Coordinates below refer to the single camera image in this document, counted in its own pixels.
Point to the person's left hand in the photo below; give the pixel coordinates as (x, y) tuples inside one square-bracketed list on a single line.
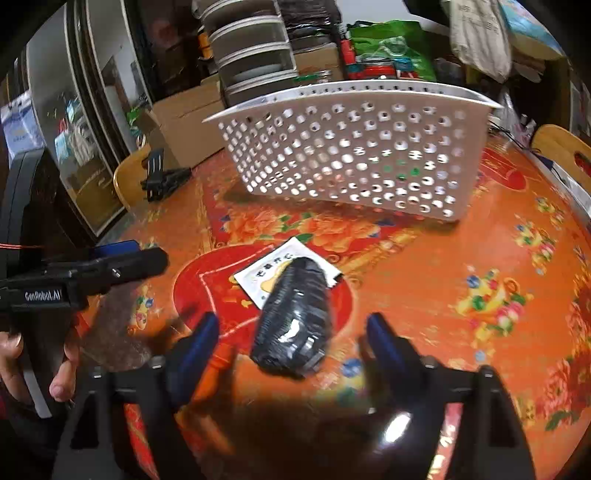
[(64, 374)]

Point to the dark glass door cabinet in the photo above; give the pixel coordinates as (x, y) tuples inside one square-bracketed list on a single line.
[(92, 115)]

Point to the open cardboard box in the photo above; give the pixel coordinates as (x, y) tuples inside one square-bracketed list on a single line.
[(184, 120)]

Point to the green printed shopping bag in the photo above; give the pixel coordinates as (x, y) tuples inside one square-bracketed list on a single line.
[(397, 46)]

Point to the wooden chair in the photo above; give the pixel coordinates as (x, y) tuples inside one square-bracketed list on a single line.
[(554, 143), (127, 180)]

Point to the blue printed tote bag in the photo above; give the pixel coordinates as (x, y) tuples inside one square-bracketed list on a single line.
[(531, 27)]

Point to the white canvas tote bag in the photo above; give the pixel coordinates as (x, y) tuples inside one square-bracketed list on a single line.
[(480, 37)]

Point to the black clamp phone holder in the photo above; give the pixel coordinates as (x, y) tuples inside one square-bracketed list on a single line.
[(161, 180)]

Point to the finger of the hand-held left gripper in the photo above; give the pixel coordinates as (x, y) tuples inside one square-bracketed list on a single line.
[(134, 266), (113, 249)]

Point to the closed cardboard box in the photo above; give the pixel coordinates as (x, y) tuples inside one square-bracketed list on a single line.
[(318, 62)]

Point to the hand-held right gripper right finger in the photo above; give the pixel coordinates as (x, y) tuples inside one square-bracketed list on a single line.
[(388, 350)]

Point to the plastic drawer tower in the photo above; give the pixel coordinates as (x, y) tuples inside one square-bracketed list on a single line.
[(249, 50)]

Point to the white perforated plastic basket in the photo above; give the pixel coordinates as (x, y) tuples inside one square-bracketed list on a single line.
[(323, 138)]

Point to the black plastic bag roll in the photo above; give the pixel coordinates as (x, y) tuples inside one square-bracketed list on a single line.
[(293, 314)]

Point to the small plastic packet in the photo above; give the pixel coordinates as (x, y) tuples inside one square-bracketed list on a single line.
[(256, 279)]

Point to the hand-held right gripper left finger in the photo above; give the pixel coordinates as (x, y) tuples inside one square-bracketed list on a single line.
[(198, 350)]

